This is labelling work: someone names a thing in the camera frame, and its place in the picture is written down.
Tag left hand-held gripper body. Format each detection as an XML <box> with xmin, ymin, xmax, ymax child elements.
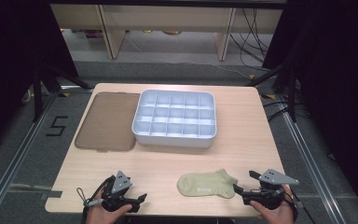
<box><xmin>102</xmin><ymin>170</ymin><xmax>134</xmax><ymax>213</ymax></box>

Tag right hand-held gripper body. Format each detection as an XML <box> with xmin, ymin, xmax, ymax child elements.
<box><xmin>243</xmin><ymin>168</ymin><xmax>300</xmax><ymax>210</ymax></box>

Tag pale green sock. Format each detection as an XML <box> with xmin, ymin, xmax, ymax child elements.
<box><xmin>176</xmin><ymin>168</ymin><xmax>239</xmax><ymax>200</ymax></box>

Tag person's right hand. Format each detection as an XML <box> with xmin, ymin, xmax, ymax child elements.
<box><xmin>250</xmin><ymin>186</ymin><xmax>295</xmax><ymax>224</ymax></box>

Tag person's left hand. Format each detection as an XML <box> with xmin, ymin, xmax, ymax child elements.
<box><xmin>85</xmin><ymin>189</ymin><xmax>133</xmax><ymax>224</ymax></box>

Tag brown translucent box lid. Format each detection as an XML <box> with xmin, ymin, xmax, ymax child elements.
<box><xmin>74</xmin><ymin>91</ymin><xmax>142</xmax><ymax>153</ymax></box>

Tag grey tape strip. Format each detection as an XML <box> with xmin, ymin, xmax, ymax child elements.
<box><xmin>39</xmin><ymin>189</ymin><xmax>63</xmax><ymax>201</ymax></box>

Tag black tape floor mark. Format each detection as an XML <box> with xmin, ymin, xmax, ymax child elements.
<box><xmin>46</xmin><ymin>116</ymin><xmax>69</xmax><ymax>137</ymax></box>

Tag white divided storage box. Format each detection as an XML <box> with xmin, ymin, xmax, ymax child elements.
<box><xmin>131</xmin><ymin>89</ymin><xmax>217</xmax><ymax>148</ymax></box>

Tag black metal stand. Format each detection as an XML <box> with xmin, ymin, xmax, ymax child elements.
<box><xmin>32</xmin><ymin>62</ymin><xmax>94</xmax><ymax>123</ymax></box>
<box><xmin>245</xmin><ymin>62</ymin><xmax>298</xmax><ymax>124</ymax></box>

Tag black curtain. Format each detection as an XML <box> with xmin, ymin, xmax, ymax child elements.
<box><xmin>262</xmin><ymin>0</ymin><xmax>358</xmax><ymax>218</ymax></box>
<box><xmin>0</xmin><ymin>0</ymin><xmax>79</xmax><ymax>157</ymax></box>

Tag beige wooden desk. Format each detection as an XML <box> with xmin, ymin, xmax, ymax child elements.
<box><xmin>49</xmin><ymin>3</ymin><xmax>283</xmax><ymax>62</ymax></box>

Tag right hand-held gripper cable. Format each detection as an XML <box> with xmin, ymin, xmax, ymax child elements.
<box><xmin>281</xmin><ymin>186</ymin><xmax>318</xmax><ymax>224</ymax></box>

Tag aluminium floor rail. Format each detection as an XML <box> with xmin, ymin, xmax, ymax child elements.
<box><xmin>280</xmin><ymin>106</ymin><xmax>349</xmax><ymax>224</ymax></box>
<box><xmin>0</xmin><ymin>92</ymin><xmax>60</xmax><ymax>224</ymax></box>

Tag black cable beside table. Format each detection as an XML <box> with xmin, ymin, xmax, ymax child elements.
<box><xmin>262</xmin><ymin>100</ymin><xmax>310</xmax><ymax>123</ymax></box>

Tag black floor cables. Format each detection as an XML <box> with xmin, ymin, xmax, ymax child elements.
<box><xmin>228</xmin><ymin>7</ymin><xmax>274</xmax><ymax>70</ymax></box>

